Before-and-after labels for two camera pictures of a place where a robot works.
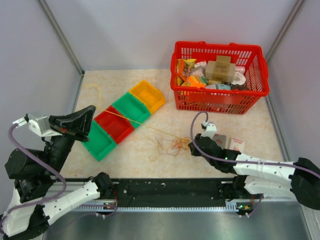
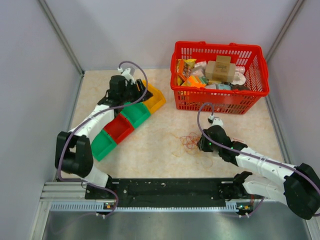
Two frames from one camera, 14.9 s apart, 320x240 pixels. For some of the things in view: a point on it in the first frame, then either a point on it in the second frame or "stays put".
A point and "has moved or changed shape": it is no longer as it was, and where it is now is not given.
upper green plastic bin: (133, 110) stays put
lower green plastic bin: (100, 143) stays put
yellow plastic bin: (149, 95) stays put
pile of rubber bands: (170, 146) has moved or changed shape
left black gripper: (68, 125) -> (142, 89)
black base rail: (196, 192) stays put
